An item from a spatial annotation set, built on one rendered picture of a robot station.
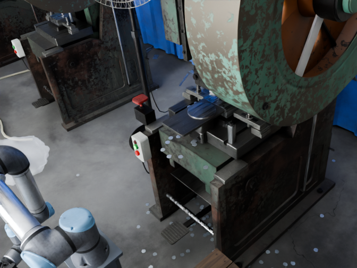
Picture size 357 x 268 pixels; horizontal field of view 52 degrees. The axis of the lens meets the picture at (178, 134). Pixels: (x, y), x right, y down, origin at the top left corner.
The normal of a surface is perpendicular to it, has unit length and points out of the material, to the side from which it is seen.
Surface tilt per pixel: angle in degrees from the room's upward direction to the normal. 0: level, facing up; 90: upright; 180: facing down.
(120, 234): 0
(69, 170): 0
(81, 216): 8
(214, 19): 86
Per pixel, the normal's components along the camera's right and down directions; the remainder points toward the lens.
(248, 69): 0.64, 0.41
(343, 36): -0.33, -0.14
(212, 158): -0.11, -0.79
